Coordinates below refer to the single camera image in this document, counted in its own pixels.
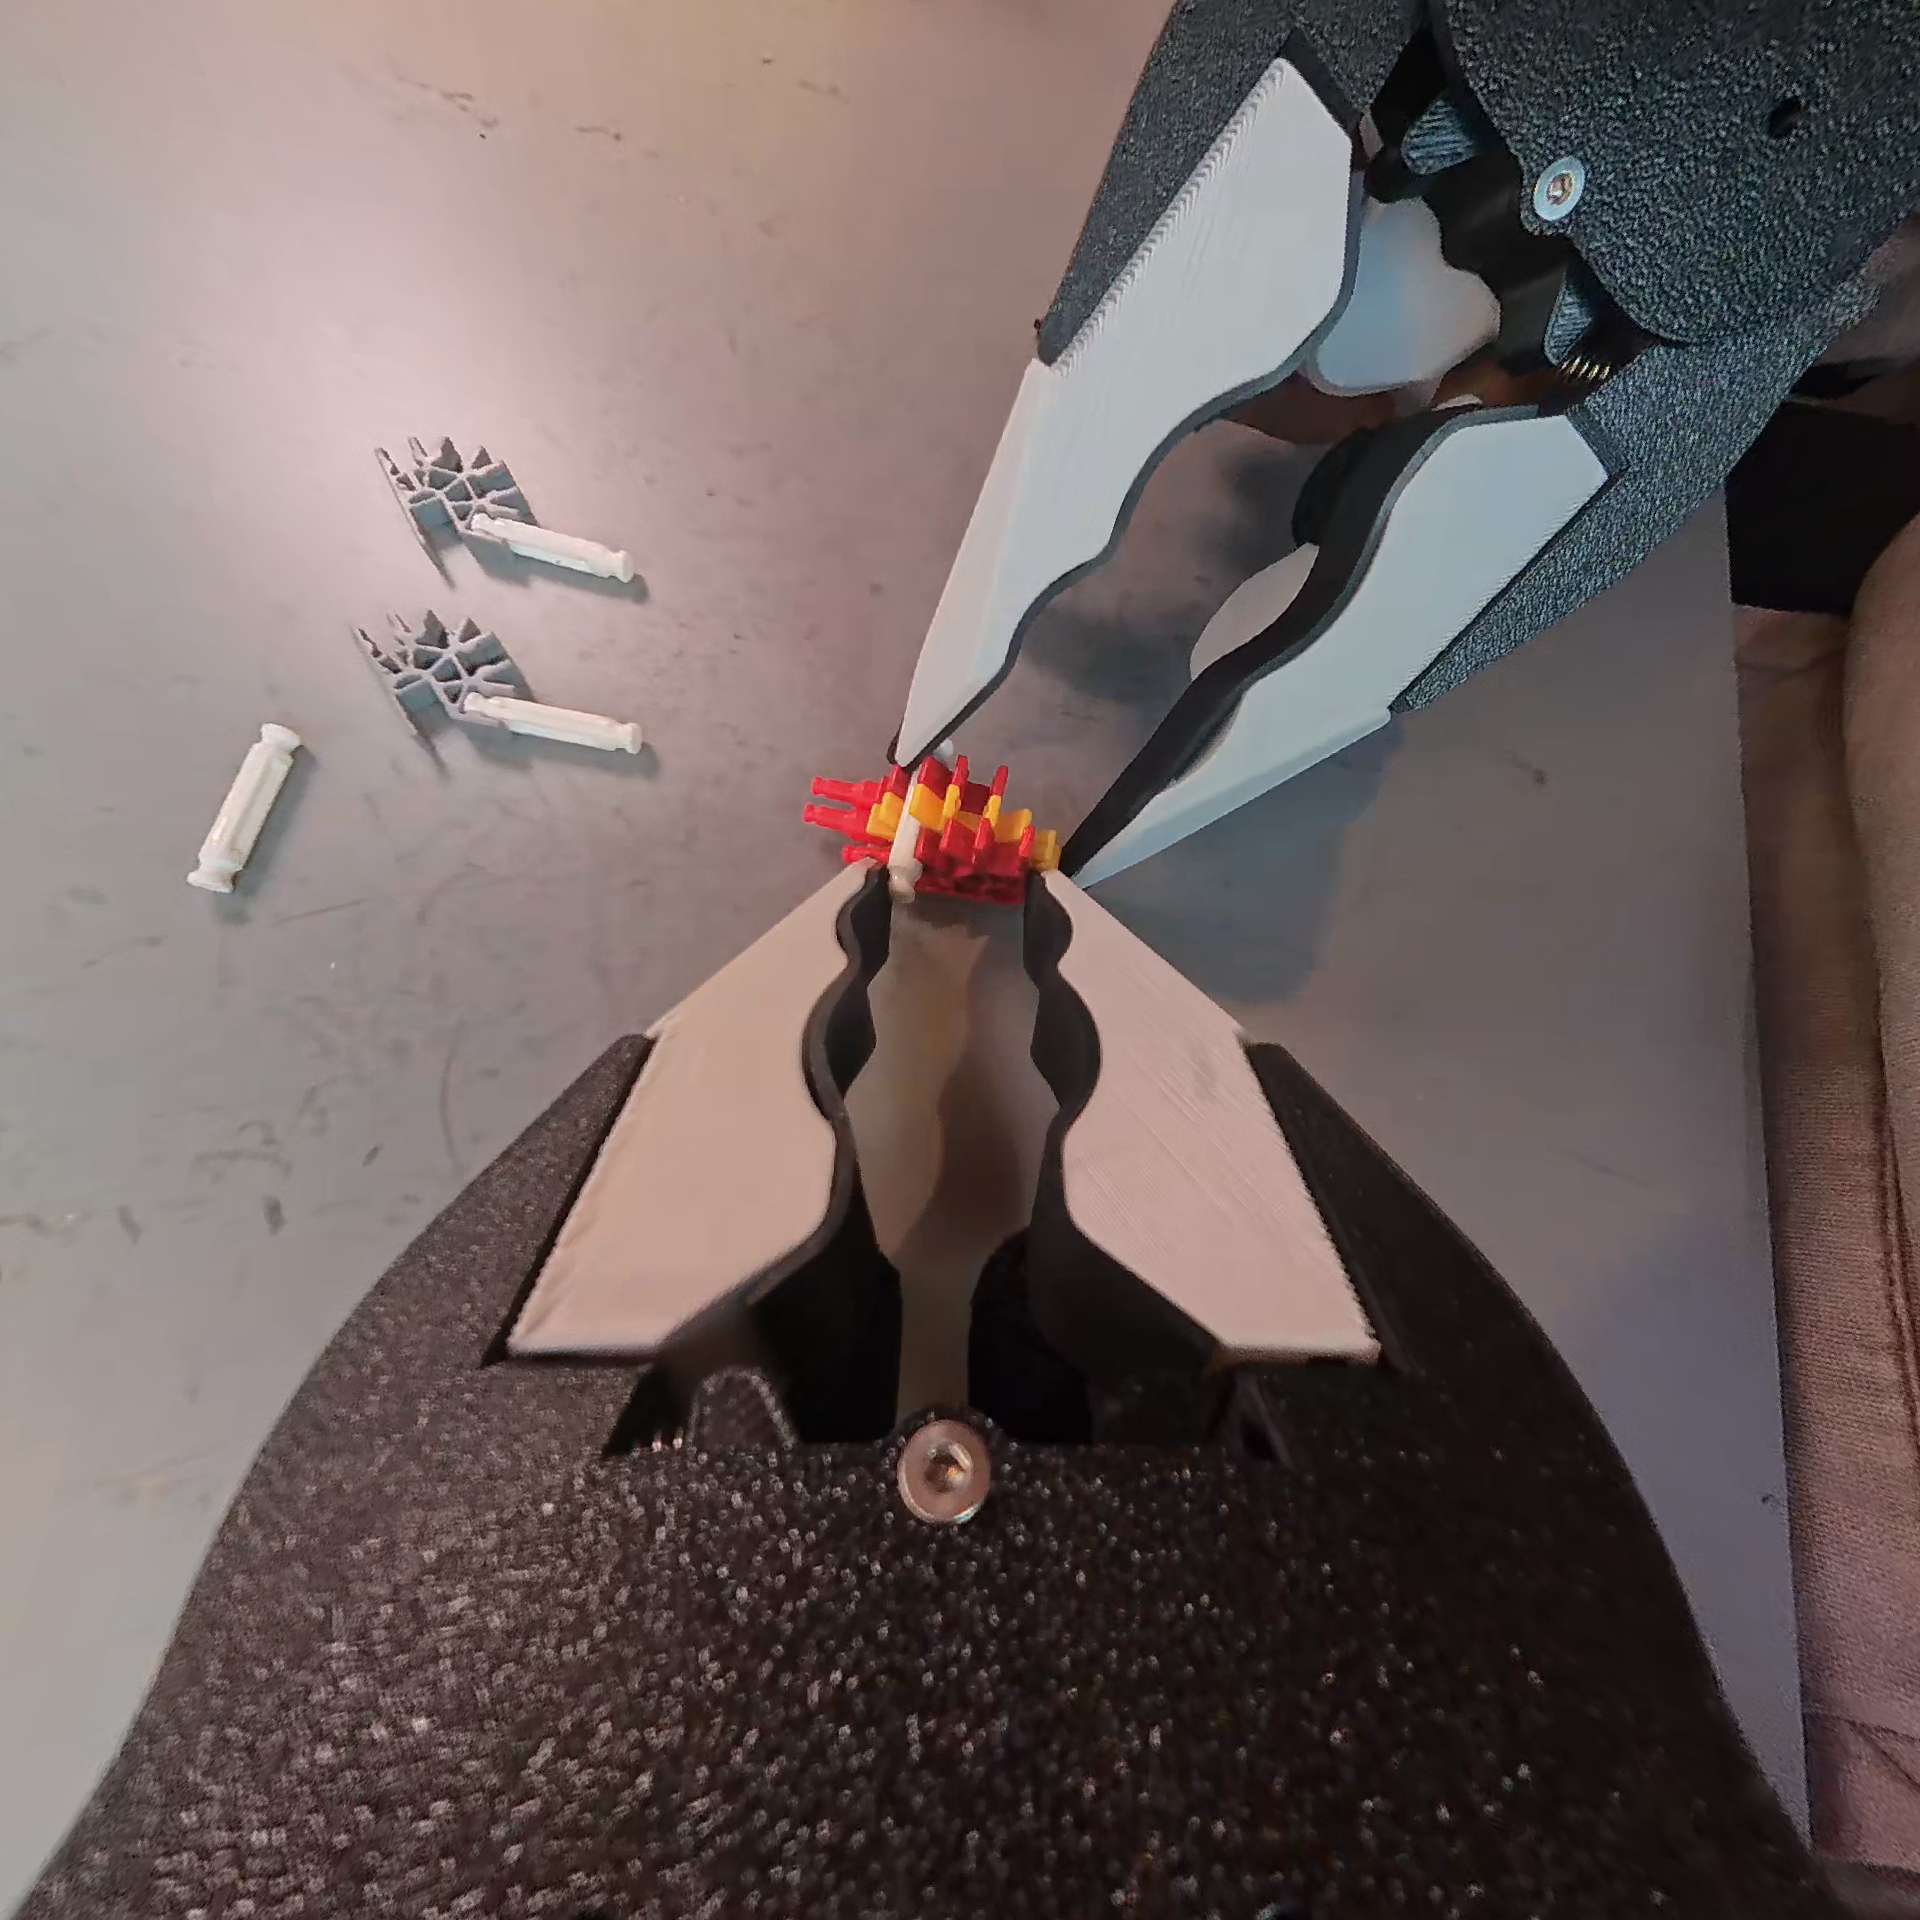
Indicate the yellow toy connector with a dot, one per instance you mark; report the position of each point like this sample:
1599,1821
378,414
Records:
933,819

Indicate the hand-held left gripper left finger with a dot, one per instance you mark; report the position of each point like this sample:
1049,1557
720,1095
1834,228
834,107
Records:
691,1184

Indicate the short white toy rod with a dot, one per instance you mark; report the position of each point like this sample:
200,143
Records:
555,552
243,810
555,723
903,863

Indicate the person's beige sweater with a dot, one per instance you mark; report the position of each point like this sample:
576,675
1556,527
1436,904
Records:
1844,1202

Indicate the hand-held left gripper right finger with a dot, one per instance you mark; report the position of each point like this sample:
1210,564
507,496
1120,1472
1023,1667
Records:
1200,1184

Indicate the grey toy connector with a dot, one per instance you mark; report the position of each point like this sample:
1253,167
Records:
451,488
442,668

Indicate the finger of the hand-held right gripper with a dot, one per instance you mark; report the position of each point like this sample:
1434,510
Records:
1171,300
1441,570

